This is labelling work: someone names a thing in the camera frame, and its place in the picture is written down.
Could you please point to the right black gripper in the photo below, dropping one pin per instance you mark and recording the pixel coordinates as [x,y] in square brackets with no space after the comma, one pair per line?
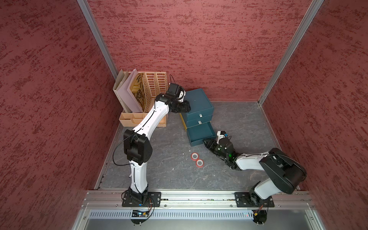
[210,144]

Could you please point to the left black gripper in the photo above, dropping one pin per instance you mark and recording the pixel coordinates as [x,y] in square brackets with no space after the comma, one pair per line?
[185,109]

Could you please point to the teal drawer cabinet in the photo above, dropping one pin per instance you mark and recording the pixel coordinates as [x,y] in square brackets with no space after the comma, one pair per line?
[197,122]

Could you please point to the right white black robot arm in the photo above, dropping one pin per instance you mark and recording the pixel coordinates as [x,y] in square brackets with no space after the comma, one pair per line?
[284,173]

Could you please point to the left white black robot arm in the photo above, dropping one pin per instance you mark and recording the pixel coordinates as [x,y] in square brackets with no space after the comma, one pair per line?
[137,146]

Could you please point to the beige plastic file organizer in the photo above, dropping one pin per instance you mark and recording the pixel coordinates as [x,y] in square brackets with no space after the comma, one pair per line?
[154,84]

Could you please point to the yellow patterned book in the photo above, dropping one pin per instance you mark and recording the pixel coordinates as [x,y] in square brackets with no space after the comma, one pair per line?
[137,88]

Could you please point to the pink folder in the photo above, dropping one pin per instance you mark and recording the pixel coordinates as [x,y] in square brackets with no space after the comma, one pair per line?
[128,96]

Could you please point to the beige folder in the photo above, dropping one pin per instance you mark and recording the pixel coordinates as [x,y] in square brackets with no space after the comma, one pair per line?
[121,78]

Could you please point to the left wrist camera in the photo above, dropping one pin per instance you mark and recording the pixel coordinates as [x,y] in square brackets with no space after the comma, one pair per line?
[181,95]

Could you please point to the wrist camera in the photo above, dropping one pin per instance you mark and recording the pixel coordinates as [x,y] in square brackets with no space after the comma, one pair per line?
[181,95]
[221,135]

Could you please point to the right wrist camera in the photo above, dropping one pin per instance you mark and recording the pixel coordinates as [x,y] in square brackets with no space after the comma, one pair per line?
[221,135]

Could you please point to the aluminium front rail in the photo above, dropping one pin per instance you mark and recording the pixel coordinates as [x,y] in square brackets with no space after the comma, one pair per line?
[197,199]

